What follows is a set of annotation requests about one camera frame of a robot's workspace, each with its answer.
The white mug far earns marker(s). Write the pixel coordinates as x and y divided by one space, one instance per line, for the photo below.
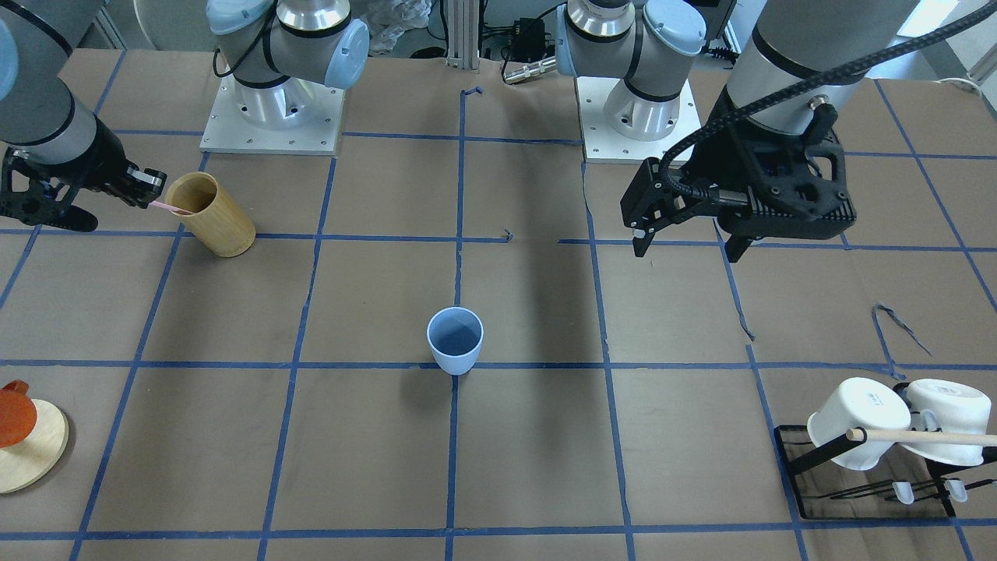
951 407

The white mug near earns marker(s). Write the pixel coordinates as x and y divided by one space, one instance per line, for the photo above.
858 402

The orange cup on stand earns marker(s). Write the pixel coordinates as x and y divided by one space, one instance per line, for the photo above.
18 413

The white mug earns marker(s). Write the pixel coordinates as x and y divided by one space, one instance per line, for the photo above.
858 402
951 407

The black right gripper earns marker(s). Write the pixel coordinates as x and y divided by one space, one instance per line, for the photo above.
95 158

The light blue plastic cup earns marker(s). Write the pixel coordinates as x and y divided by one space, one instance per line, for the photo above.
455 336

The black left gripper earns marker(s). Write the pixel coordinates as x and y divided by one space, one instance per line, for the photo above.
718 160

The wooden rack dowel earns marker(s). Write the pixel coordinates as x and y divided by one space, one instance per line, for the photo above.
860 435

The black wire mug rack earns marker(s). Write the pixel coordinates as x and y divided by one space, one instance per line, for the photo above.
844 480

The round wooden cup stand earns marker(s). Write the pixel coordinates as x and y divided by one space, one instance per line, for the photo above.
24 463

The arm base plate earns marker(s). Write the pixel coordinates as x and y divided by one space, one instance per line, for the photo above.
297 117
646 128

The bamboo cylinder holder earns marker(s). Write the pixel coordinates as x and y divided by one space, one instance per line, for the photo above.
214 217

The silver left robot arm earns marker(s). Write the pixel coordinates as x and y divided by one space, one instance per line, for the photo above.
652 47

